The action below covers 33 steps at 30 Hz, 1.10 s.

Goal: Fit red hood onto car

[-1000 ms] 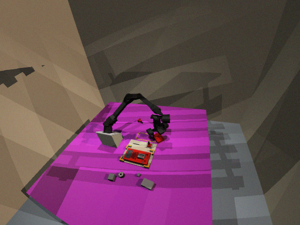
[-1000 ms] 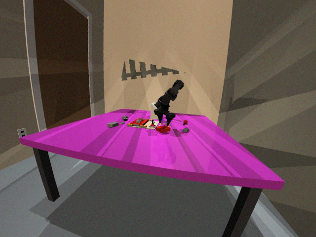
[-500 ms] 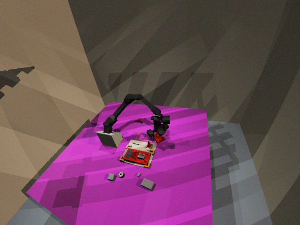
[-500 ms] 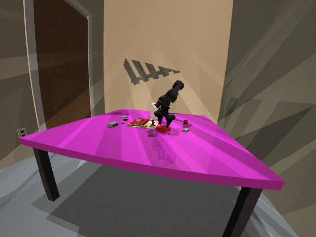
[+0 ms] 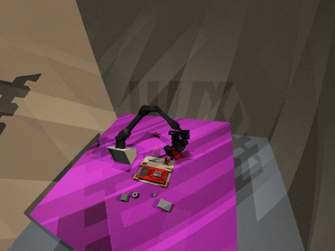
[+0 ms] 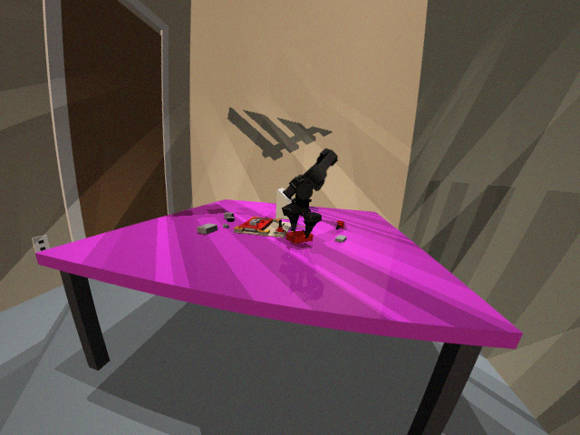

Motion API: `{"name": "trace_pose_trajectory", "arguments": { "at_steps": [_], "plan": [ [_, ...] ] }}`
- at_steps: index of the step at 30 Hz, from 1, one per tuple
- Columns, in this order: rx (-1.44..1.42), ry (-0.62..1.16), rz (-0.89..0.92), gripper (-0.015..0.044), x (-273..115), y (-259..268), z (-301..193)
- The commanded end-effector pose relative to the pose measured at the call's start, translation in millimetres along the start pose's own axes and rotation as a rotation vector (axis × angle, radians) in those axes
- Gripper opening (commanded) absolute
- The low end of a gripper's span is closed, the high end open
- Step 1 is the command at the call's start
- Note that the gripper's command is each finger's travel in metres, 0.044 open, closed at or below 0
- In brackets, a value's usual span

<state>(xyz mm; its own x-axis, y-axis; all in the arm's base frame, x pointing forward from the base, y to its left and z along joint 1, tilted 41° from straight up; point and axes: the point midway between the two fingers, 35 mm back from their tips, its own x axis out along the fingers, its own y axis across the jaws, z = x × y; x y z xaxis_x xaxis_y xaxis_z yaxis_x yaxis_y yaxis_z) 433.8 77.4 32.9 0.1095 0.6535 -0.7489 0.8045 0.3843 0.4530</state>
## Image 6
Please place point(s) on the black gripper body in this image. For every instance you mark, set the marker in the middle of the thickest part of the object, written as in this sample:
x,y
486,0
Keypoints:
x,y
309,217

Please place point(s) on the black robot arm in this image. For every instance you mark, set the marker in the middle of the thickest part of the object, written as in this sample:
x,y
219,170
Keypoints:
x,y
303,184

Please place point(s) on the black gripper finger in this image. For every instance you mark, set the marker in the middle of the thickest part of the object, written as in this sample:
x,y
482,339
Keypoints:
x,y
293,220
309,227

